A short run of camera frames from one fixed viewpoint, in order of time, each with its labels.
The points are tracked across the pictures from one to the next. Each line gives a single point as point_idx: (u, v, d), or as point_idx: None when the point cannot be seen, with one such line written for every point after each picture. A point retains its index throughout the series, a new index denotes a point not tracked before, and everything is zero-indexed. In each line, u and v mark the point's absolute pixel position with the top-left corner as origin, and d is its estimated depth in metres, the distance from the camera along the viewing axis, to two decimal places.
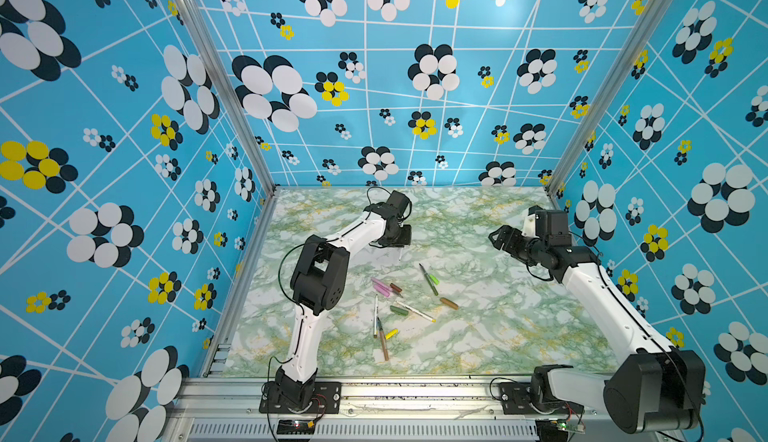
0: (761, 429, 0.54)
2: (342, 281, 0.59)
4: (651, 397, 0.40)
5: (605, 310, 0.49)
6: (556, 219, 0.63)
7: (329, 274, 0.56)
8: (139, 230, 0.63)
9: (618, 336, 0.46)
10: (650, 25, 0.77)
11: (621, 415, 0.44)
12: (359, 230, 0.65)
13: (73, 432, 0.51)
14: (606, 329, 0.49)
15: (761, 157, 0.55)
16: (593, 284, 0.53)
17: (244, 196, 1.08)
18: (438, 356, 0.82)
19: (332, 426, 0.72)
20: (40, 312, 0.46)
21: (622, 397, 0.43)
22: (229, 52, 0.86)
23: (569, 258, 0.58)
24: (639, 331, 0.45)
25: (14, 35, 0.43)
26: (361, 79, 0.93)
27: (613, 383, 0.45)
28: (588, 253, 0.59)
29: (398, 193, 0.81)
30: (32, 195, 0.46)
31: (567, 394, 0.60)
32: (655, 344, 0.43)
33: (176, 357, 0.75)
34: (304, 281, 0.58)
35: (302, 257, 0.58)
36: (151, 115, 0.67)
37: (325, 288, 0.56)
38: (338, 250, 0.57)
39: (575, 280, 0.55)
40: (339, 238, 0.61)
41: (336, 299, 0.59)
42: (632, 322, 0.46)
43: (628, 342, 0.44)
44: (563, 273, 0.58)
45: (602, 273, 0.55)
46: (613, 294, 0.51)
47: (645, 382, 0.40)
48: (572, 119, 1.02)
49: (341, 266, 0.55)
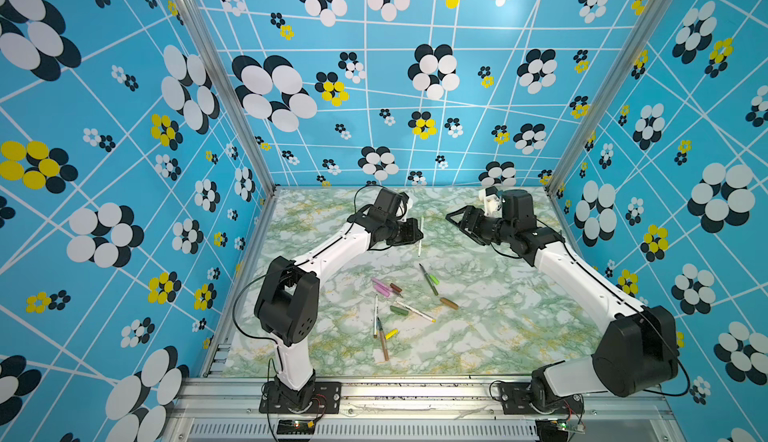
0: (762, 430, 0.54)
2: (314, 309, 0.51)
4: (637, 357, 0.43)
5: (579, 284, 0.51)
6: (522, 203, 0.63)
7: (296, 304, 0.48)
8: (139, 230, 0.63)
9: (596, 307, 0.48)
10: (650, 25, 0.77)
11: (614, 382, 0.45)
12: (335, 249, 0.57)
13: (73, 432, 0.51)
14: (583, 302, 0.51)
15: (761, 157, 0.55)
16: (563, 261, 0.55)
17: (244, 196, 1.08)
18: (438, 356, 0.82)
19: (332, 426, 0.72)
20: (40, 312, 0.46)
21: (612, 364, 0.45)
22: (229, 52, 0.86)
23: (536, 242, 0.60)
24: (613, 298, 0.47)
25: (14, 35, 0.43)
26: (361, 79, 0.93)
27: (602, 352, 0.46)
28: (552, 233, 0.62)
29: (386, 193, 0.70)
30: (32, 195, 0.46)
31: (566, 388, 0.61)
32: (629, 307, 0.46)
33: (177, 357, 0.75)
34: (269, 311, 0.50)
35: (266, 284, 0.50)
36: (151, 115, 0.67)
37: (291, 319, 0.48)
38: (306, 276, 0.49)
39: (546, 261, 0.57)
40: (311, 261, 0.53)
41: (309, 329, 0.53)
42: (605, 291, 0.49)
43: (605, 309, 0.46)
44: (534, 257, 0.60)
45: (568, 250, 0.57)
46: (582, 266, 0.54)
47: (628, 343, 0.42)
48: (572, 119, 1.02)
49: (310, 296, 0.48)
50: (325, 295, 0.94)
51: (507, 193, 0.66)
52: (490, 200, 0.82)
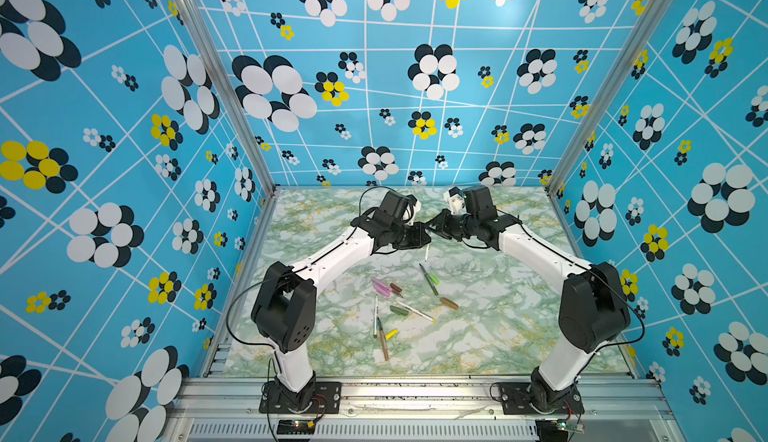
0: (762, 430, 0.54)
2: (310, 317, 0.50)
4: (591, 309, 0.48)
5: (536, 254, 0.57)
6: (481, 195, 0.70)
7: (293, 310, 0.47)
8: (139, 230, 0.63)
9: (553, 272, 0.54)
10: (650, 25, 0.77)
11: (579, 339, 0.50)
12: (337, 254, 0.55)
13: (73, 432, 0.51)
14: (540, 268, 0.57)
15: (761, 157, 0.55)
16: (521, 239, 0.61)
17: (244, 196, 1.08)
18: (438, 356, 0.82)
19: (332, 426, 0.72)
20: (40, 312, 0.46)
21: (574, 321, 0.49)
22: (229, 52, 0.86)
23: (498, 227, 0.66)
24: (565, 261, 0.53)
25: (14, 35, 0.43)
26: (361, 79, 0.93)
27: (564, 312, 0.51)
28: (511, 217, 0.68)
29: (393, 196, 0.67)
30: (32, 195, 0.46)
31: (558, 375, 0.62)
32: (579, 266, 0.52)
33: (177, 357, 0.75)
34: (266, 318, 0.50)
35: (263, 289, 0.49)
36: (151, 115, 0.67)
37: (287, 327, 0.47)
38: (303, 284, 0.48)
39: (509, 243, 0.63)
40: (308, 268, 0.51)
41: (304, 336, 0.51)
42: (558, 257, 0.55)
43: (559, 271, 0.52)
44: (498, 241, 0.66)
45: (525, 229, 0.64)
46: (537, 240, 0.60)
47: (581, 297, 0.47)
48: (572, 119, 1.02)
49: (306, 305, 0.47)
50: (325, 295, 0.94)
51: (467, 189, 0.73)
52: (453, 199, 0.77)
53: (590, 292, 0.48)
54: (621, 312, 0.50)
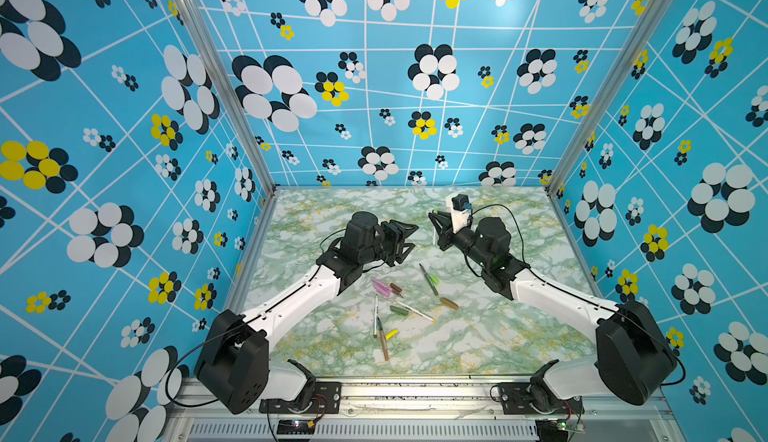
0: (761, 430, 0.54)
2: (262, 374, 0.44)
4: (634, 357, 0.43)
5: (557, 303, 0.53)
6: (501, 240, 0.61)
7: (240, 369, 0.42)
8: (139, 230, 0.63)
9: (580, 320, 0.49)
10: (650, 25, 0.77)
11: (627, 392, 0.44)
12: (297, 299, 0.51)
13: (73, 432, 0.51)
14: (567, 319, 0.52)
15: (761, 157, 0.55)
16: (535, 286, 0.58)
17: (244, 196, 1.08)
18: (438, 356, 0.82)
19: (332, 426, 0.72)
20: (40, 312, 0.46)
21: (618, 373, 0.44)
22: (229, 52, 0.86)
23: (508, 276, 0.63)
24: (589, 305, 0.50)
25: (14, 35, 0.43)
26: (361, 79, 0.93)
27: (603, 363, 0.46)
28: (519, 262, 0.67)
29: (355, 230, 0.59)
30: (32, 195, 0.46)
31: (568, 390, 0.60)
32: (606, 309, 0.48)
33: (177, 357, 0.75)
34: (210, 374, 0.44)
35: (209, 343, 0.44)
36: (151, 115, 0.67)
37: (233, 388, 0.42)
38: (252, 337, 0.43)
39: (523, 291, 0.59)
40: (261, 318, 0.46)
41: (254, 394, 0.45)
42: (582, 302, 0.51)
43: (588, 319, 0.48)
44: (511, 290, 0.62)
45: (535, 273, 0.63)
46: (553, 285, 0.57)
47: (620, 345, 0.43)
48: (572, 119, 1.02)
49: (253, 364, 0.41)
50: None
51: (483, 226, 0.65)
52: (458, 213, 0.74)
53: (628, 340, 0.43)
54: (665, 354, 0.45)
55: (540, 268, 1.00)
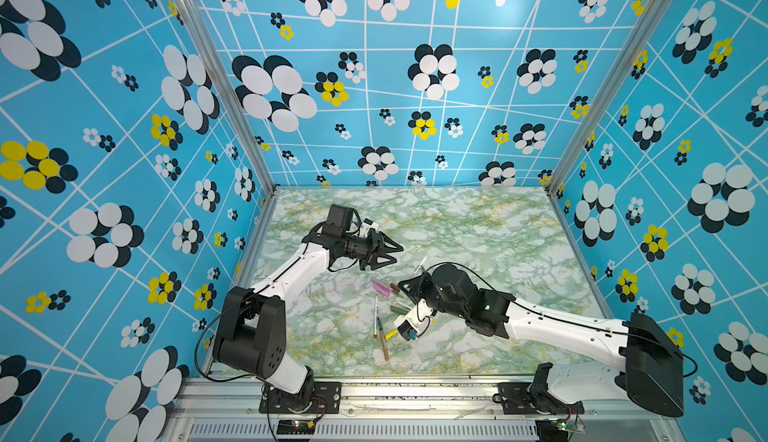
0: (761, 429, 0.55)
2: (281, 337, 0.47)
4: (660, 372, 0.41)
5: (564, 335, 0.49)
6: (460, 280, 0.57)
7: (262, 334, 0.45)
8: (139, 230, 0.63)
9: (597, 352, 0.46)
10: (650, 25, 0.77)
11: (663, 407, 0.43)
12: (297, 269, 0.55)
13: (73, 432, 0.51)
14: (576, 348, 0.49)
15: (761, 157, 0.55)
16: (534, 323, 0.52)
17: (244, 196, 1.08)
18: (438, 356, 0.82)
19: (332, 426, 0.72)
20: (40, 312, 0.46)
21: (651, 395, 0.43)
22: (229, 52, 0.86)
23: (496, 317, 0.56)
24: (599, 332, 0.47)
25: (14, 35, 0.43)
26: (361, 79, 0.93)
27: (633, 389, 0.44)
28: (497, 295, 0.60)
29: (338, 209, 0.70)
30: (32, 195, 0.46)
31: (574, 394, 0.59)
32: (619, 333, 0.45)
33: (177, 358, 0.75)
34: (232, 350, 0.46)
35: (224, 321, 0.46)
36: (151, 115, 0.67)
37: (260, 352, 0.44)
38: (268, 301, 0.47)
39: (521, 331, 0.54)
40: (271, 286, 0.50)
41: (278, 359, 0.48)
42: (592, 331, 0.47)
43: (608, 351, 0.45)
44: (505, 330, 0.55)
45: (525, 305, 0.56)
46: (550, 316, 0.52)
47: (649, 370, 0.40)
48: (572, 119, 1.02)
49: (274, 323, 0.44)
50: (325, 295, 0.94)
51: (436, 280, 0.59)
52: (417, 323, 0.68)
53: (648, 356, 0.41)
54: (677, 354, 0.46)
55: (541, 268, 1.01)
